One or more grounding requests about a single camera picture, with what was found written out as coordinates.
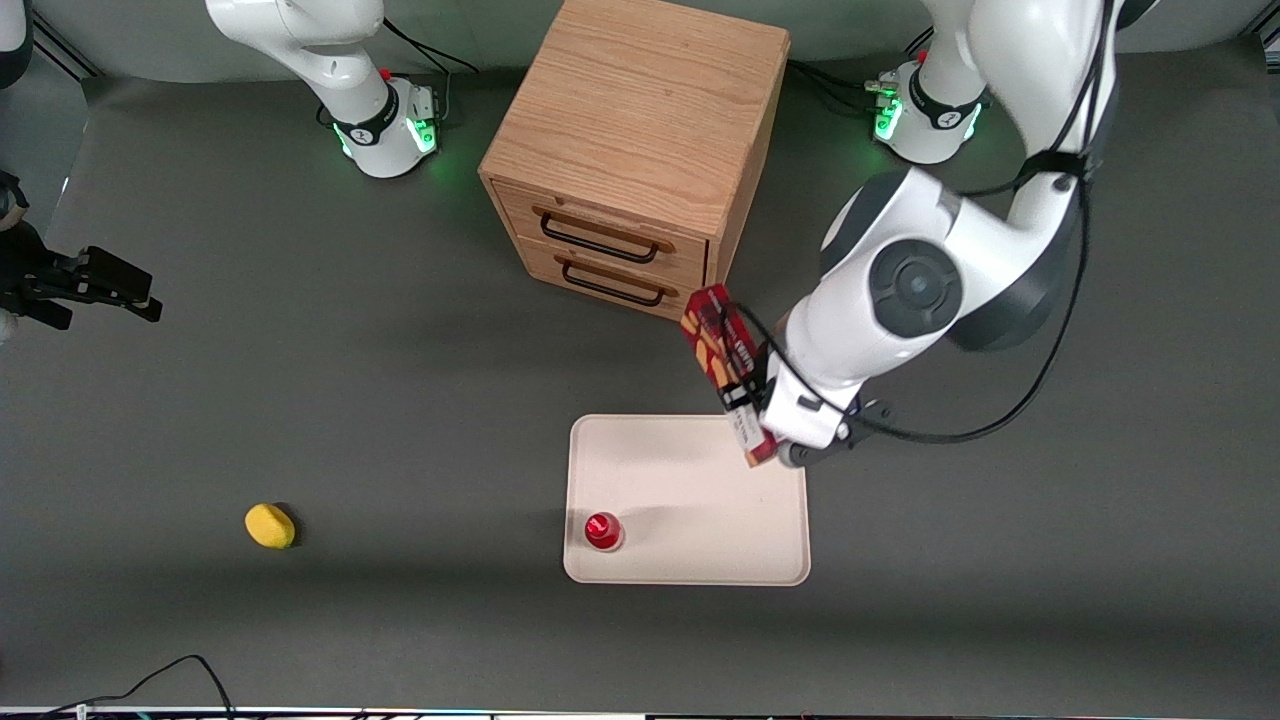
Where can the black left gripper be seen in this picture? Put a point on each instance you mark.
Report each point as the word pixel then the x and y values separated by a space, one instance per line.
pixel 757 383

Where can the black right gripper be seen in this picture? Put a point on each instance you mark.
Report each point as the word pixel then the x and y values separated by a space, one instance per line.
pixel 28 272

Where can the red cookie box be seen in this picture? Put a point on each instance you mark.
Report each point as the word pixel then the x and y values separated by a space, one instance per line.
pixel 712 335

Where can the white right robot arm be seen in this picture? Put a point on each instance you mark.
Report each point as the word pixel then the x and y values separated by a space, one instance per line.
pixel 350 90

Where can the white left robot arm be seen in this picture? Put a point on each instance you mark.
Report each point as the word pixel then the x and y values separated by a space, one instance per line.
pixel 915 285

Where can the white rectangular tray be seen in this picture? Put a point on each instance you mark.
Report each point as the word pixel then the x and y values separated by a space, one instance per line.
pixel 700 510

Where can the wooden drawer front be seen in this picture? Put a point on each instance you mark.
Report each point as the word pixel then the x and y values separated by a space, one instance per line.
pixel 610 225
pixel 620 280

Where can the small red cup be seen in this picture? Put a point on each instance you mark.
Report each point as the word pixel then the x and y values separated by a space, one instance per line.
pixel 603 531

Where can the wooden drawer cabinet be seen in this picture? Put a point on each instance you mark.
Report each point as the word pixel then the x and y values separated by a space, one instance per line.
pixel 640 110

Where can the yellow oval sponge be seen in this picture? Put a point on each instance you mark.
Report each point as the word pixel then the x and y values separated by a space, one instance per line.
pixel 270 526

